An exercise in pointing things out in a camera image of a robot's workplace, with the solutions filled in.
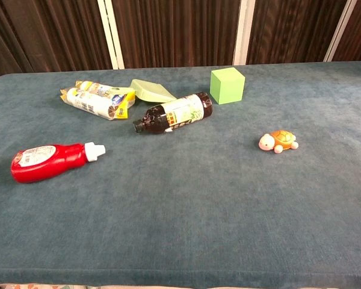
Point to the small orange turtle toy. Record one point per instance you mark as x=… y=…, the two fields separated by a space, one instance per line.
x=281 y=138

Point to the red ketchup bottle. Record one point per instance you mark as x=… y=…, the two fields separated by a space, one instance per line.
x=48 y=161

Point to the dark tea bottle white label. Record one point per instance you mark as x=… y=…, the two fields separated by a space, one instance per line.
x=176 y=113

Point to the teal velvet table cloth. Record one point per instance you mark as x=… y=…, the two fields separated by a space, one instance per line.
x=180 y=195

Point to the light green plastic dustpan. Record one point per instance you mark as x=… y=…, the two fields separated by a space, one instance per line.
x=152 y=90

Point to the light green foam cube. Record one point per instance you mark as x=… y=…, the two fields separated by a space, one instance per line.
x=225 y=87

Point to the yellow snack package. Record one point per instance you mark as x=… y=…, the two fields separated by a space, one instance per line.
x=93 y=99

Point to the dark brown pleated curtain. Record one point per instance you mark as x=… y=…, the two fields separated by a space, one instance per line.
x=180 y=30

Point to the white vertical frame post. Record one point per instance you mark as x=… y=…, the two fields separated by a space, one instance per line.
x=240 y=31
x=111 y=33
x=340 y=30

